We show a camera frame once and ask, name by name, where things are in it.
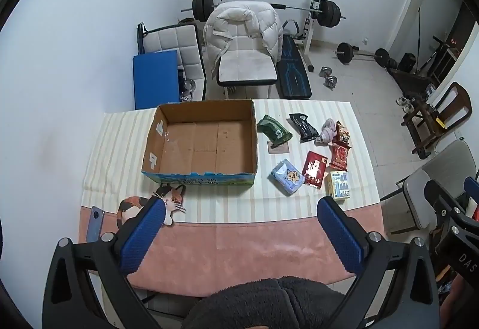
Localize blue board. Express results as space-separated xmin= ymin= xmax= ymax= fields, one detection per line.
xmin=133 ymin=48 xmax=181 ymax=110

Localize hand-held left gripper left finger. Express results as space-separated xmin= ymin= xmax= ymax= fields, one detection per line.
xmin=42 ymin=196 xmax=167 ymax=329

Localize white quilted chair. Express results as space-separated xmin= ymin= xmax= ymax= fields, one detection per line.
xmin=137 ymin=23 xmax=207 ymax=102

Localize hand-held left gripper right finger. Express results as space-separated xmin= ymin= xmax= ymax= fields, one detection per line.
xmin=317 ymin=196 xmax=440 ymax=329

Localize small barbell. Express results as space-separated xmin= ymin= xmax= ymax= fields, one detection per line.
xmin=336 ymin=42 xmax=390 ymax=68

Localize yellow blue tissue pack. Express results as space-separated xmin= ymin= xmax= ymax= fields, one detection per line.
xmin=325 ymin=171 xmax=352 ymax=199

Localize grey-blue smartphone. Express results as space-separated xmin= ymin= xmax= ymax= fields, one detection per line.
xmin=86 ymin=205 xmax=106 ymax=243

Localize cardboard box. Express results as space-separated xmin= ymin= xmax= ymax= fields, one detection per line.
xmin=141 ymin=99 xmax=260 ymax=189

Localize black weight bench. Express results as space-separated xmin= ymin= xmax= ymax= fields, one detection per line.
xmin=277 ymin=33 xmax=313 ymax=100

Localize barbell with black plates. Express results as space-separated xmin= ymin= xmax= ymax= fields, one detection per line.
xmin=181 ymin=0 xmax=347 ymax=28

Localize grey folding chair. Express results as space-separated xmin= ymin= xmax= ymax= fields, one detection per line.
xmin=380 ymin=139 xmax=479 ymax=236

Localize striped pink cat tablecloth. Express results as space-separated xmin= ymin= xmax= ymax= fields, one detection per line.
xmin=78 ymin=99 xmax=386 ymax=296

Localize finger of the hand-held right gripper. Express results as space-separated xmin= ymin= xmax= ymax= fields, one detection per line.
xmin=425 ymin=179 xmax=466 ymax=219
xmin=463 ymin=176 xmax=479 ymax=219

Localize bright red snack packet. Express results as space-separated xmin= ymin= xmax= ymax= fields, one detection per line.
xmin=328 ymin=144 xmax=351 ymax=172

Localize person's dark fleece pants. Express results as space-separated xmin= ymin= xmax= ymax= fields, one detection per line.
xmin=185 ymin=276 xmax=365 ymax=329

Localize chair with white jacket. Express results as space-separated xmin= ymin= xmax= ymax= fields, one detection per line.
xmin=203 ymin=0 xmax=284 ymax=72

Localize dark red snack packet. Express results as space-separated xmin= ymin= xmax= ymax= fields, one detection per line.
xmin=332 ymin=121 xmax=352 ymax=148

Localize wooden chair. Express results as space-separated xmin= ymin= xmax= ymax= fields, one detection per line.
xmin=401 ymin=81 xmax=473 ymax=159

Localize purple cloth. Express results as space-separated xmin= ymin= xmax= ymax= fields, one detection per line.
xmin=314 ymin=118 xmax=339 ymax=146

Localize black packet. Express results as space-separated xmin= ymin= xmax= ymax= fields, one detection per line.
xmin=288 ymin=113 xmax=320 ymax=143

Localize green snack packet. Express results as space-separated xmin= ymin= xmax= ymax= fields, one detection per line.
xmin=257 ymin=115 xmax=293 ymax=148

